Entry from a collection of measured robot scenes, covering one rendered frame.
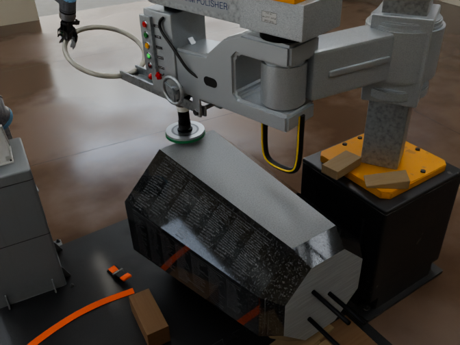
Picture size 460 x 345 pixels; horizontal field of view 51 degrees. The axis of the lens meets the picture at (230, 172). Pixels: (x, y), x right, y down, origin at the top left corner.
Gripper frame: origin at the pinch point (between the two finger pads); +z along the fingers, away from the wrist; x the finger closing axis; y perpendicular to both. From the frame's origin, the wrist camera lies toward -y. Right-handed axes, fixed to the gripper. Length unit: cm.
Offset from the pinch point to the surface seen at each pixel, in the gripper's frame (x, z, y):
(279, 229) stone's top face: 143, -32, 101
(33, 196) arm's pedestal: 24, 31, 88
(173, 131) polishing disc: 80, -2, 39
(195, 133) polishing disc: 92, -6, 39
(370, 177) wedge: 183, -29, 48
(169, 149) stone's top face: 82, 1, 50
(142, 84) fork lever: 55, -14, 26
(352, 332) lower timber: 203, 24, 102
